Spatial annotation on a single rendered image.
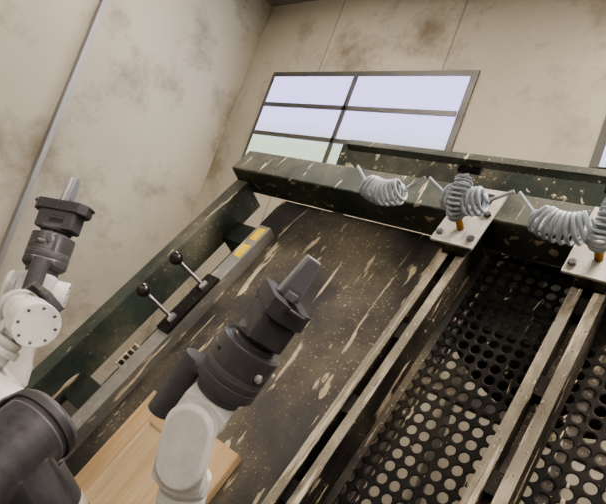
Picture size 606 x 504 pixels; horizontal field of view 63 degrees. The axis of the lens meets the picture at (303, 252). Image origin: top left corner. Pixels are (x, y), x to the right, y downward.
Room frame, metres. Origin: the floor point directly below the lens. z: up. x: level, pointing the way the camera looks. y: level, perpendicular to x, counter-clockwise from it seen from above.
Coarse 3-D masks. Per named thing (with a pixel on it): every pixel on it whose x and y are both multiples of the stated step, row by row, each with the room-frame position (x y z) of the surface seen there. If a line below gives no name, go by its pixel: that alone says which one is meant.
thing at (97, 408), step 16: (256, 240) 1.44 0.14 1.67; (272, 240) 1.47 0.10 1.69; (256, 256) 1.44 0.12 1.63; (224, 272) 1.39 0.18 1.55; (240, 272) 1.41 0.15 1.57; (224, 288) 1.39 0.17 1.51; (208, 304) 1.36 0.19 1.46; (192, 320) 1.34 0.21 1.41; (160, 336) 1.30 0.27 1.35; (176, 336) 1.31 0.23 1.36; (144, 352) 1.28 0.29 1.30; (160, 352) 1.29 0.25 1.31; (128, 368) 1.26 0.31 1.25; (144, 368) 1.27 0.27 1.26; (112, 384) 1.24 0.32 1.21; (128, 384) 1.24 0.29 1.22; (96, 400) 1.22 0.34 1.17; (112, 400) 1.22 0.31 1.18; (80, 416) 1.20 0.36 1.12; (96, 416) 1.20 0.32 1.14; (80, 432) 1.18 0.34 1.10
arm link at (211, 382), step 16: (192, 352) 0.68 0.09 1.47; (176, 368) 0.67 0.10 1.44; (192, 368) 0.66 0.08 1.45; (208, 368) 0.64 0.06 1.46; (176, 384) 0.67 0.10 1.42; (192, 384) 0.68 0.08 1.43; (208, 384) 0.64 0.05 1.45; (224, 384) 0.63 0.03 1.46; (160, 400) 0.67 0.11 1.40; (176, 400) 0.67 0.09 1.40; (208, 400) 0.65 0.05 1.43; (224, 400) 0.64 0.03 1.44; (240, 400) 0.64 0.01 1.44; (160, 416) 0.67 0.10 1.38; (224, 416) 0.65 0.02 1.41
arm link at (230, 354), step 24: (264, 288) 0.67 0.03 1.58; (264, 312) 0.62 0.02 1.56; (288, 312) 0.60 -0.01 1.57; (240, 336) 0.64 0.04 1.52; (264, 336) 0.62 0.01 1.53; (288, 336) 0.63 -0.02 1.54; (216, 360) 0.64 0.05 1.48; (240, 360) 0.63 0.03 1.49; (264, 360) 0.64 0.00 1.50; (240, 384) 0.63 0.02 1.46; (264, 384) 0.66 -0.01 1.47
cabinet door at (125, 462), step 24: (144, 408) 1.18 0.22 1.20; (120, 432) 1.15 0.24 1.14; (144, 432) 1.13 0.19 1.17; (96, 456) 1.13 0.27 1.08; (120, 456) 1.11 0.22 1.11; (144, 456) 1.09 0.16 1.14; (216, 456) 1.02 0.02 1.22; (96, 480) 1.09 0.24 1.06; (120, 480) 1.07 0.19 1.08; (144, 480) 1.05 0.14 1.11; (216, 480) 0.99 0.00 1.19
